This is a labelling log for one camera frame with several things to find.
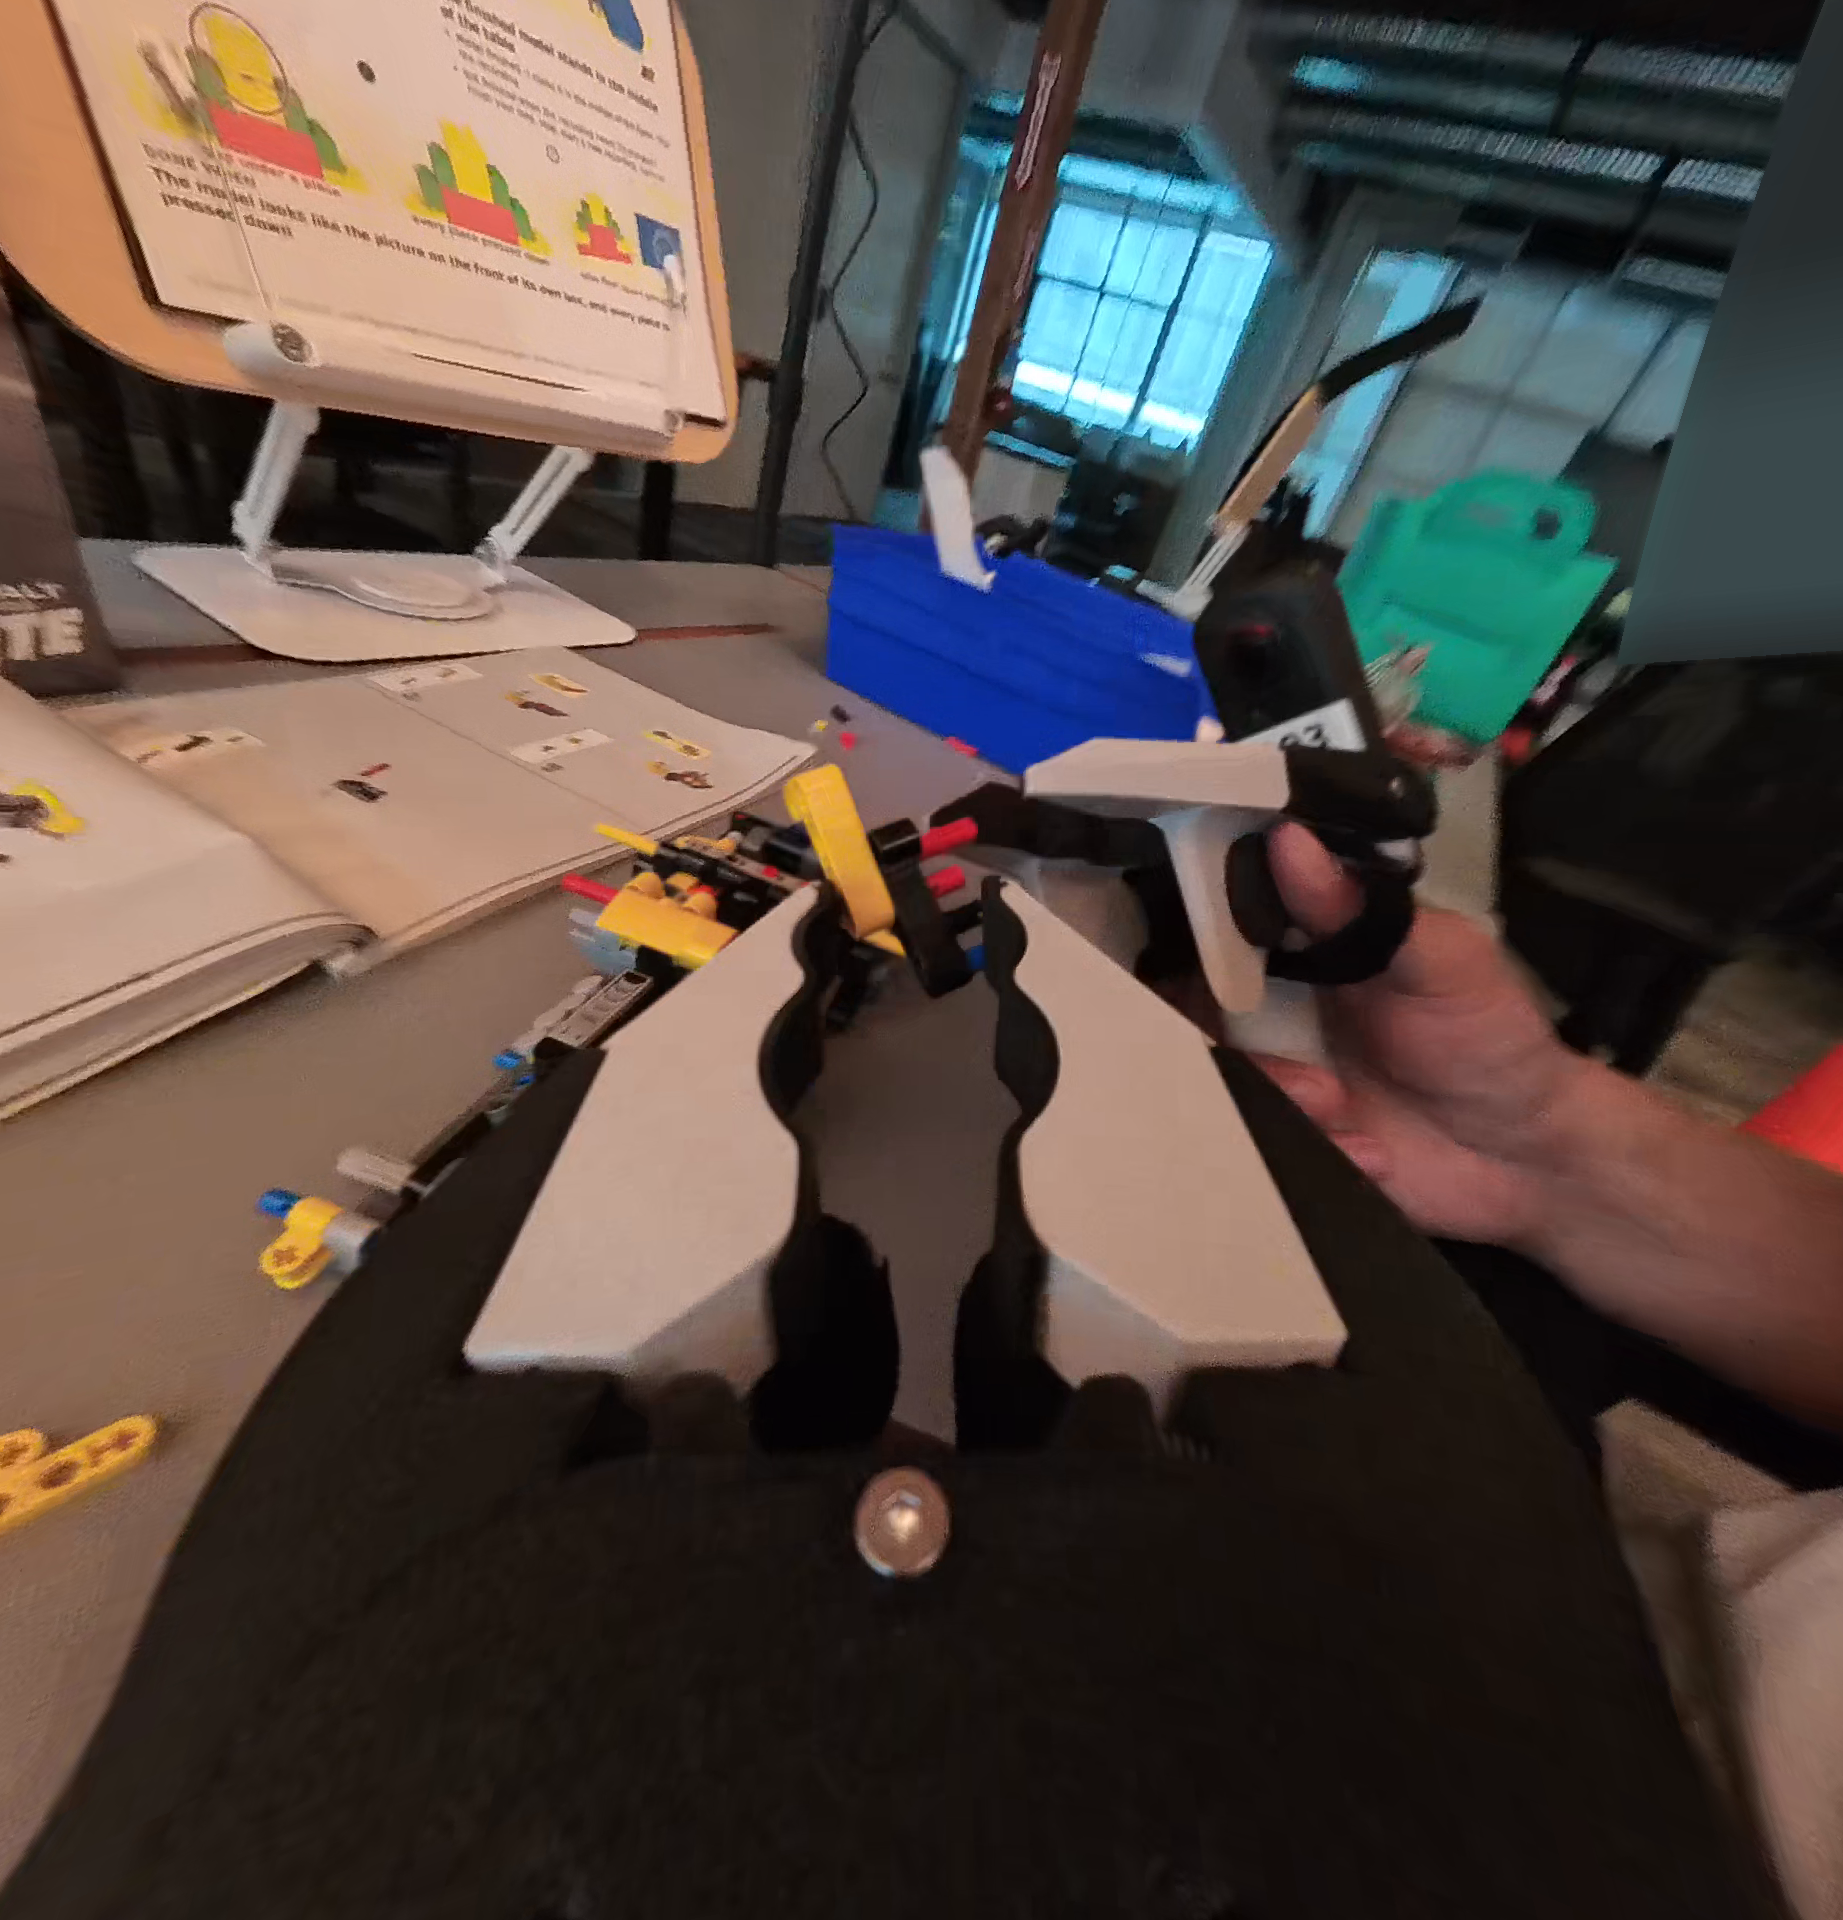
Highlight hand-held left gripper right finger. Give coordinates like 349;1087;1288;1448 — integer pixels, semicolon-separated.
981;878;1350;1373

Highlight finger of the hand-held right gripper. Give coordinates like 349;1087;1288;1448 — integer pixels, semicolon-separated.
1007;861;1165;964
930;736;1298;866

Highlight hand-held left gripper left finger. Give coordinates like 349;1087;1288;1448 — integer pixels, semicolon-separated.
461;884;836;1384

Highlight lego car model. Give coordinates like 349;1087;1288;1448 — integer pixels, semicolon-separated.
254;808;807;1296

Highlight person's right forearm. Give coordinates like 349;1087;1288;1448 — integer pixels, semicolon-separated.
1521;1050;1843;1492

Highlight scattered small lego pieces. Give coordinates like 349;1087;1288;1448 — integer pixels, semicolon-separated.
807;697;988;763

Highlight lego instruction booklet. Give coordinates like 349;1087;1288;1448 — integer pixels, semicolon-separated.
0;652;821;1137

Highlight loose yellow lego beams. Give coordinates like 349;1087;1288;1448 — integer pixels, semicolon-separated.
0;1413;164;1557

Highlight lego set box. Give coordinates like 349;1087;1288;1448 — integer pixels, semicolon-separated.
0;224;129;702

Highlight person's right hand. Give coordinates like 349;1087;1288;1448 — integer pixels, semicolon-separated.
1255;822;1595;1247

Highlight blue plastic bin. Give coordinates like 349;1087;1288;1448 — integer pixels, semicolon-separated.
828;523;1226;778

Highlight desk lamp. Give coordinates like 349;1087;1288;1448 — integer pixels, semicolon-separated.
1145;292;1487;627

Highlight teal container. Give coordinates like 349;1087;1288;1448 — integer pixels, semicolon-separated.
1339;470;1624;747

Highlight white paper slip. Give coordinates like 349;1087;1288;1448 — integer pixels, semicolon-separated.
918;444;999;594

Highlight orange traffic cone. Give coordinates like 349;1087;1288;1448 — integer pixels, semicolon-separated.
1742;1017;1843;1191

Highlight printed instruction sheet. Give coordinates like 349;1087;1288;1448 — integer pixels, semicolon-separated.
51;0;732;432

